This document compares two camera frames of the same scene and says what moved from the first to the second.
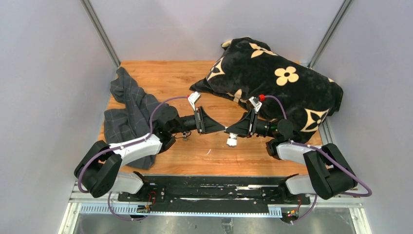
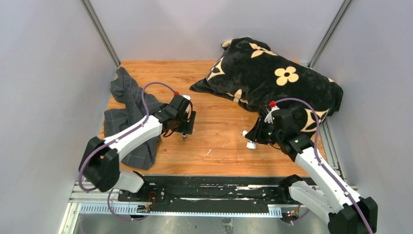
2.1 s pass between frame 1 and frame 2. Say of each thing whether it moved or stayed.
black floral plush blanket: stayed
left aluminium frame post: stayed
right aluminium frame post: stayed
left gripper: moved
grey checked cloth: stayed
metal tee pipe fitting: stayed
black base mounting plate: stayed
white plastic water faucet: moved
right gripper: moved
